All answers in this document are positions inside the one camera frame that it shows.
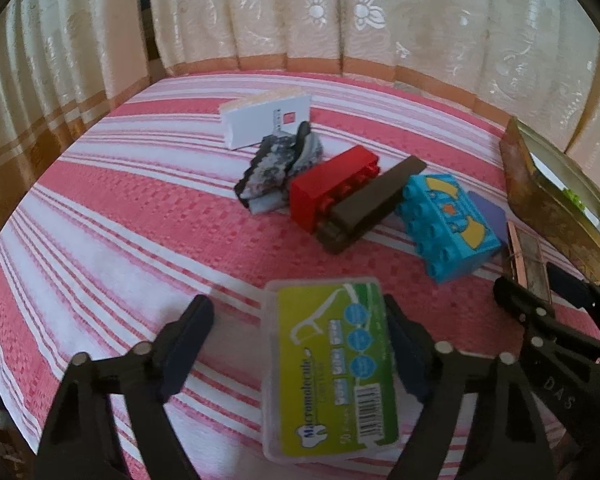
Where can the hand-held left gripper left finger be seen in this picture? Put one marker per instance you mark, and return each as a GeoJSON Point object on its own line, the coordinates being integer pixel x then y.
{"type": "Point", "coordinates": [190, 340]}

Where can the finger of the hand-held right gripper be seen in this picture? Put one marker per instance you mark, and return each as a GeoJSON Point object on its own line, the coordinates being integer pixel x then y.
{"type": "Point", "coordinates": [517, 300]}
{"type": "Point", "coordinates": [575, 287]}

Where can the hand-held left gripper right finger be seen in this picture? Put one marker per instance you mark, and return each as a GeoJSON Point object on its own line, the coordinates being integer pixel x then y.
{"type": "Point", "coordinates": [407, 355]}

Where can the small brown rectangular tile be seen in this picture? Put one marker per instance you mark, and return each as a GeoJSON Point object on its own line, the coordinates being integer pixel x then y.
{"type": "Point", "coordinates": [530, 265]}

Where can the purple block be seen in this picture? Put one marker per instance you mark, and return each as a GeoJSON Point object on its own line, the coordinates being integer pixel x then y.
{"type": "Point", "coordinates": [487, 210]}

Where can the gold tin box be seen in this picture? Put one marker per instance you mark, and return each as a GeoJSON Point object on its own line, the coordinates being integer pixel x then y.
{"type": "Point", "coordinates": [540, 195]}

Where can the blue printed building brick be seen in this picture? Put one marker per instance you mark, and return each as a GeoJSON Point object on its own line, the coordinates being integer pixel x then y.
{"type": "Point", "coordinates": [445, 230]}

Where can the dark brown wooden block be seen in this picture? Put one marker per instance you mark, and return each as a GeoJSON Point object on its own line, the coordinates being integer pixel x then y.
{"type": "Point", "coordinates": [375, 195]}

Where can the red building brick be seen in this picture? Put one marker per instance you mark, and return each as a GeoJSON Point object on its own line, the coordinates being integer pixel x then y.
{"type": "Point", "coordinates": [320, 180]}

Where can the white box with red square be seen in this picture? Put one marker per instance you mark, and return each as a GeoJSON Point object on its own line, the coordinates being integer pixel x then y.
{"type": "Point", "coordinates": [260, 120]}

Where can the small green piece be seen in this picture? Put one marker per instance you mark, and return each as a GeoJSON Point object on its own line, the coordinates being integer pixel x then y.
{"type": "Point", "coordinates": [575, 196]}

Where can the pink white striped bedsheet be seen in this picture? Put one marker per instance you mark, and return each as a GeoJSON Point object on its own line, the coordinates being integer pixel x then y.
{"type": "Point", "coordinates": [130, 210]}

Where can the cream floral curtain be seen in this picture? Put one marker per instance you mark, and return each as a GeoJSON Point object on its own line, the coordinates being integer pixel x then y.
{"type": "Point", "coordinates": [280, 10]}

